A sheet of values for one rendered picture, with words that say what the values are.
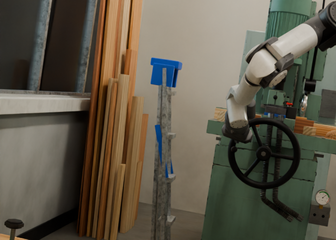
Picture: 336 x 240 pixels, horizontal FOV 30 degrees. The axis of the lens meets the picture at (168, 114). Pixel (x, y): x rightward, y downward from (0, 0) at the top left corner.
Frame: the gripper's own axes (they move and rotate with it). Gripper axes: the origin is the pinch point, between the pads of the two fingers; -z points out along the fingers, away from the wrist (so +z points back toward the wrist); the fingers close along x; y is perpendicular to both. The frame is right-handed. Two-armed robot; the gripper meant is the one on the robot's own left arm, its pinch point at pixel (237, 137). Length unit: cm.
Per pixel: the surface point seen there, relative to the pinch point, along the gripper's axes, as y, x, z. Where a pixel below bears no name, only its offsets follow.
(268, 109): 21.0, 5.3, -8.4
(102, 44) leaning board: 72, -121, -94
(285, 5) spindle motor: 68, -5, 1
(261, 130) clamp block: 12.3, 5.7, -12.0
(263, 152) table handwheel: 0.9, 10.8, -6.9
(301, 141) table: 18.5, 21.5, -21.3
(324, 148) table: 19.3, 31.3, -22.0
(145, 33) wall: 154, -149, -201
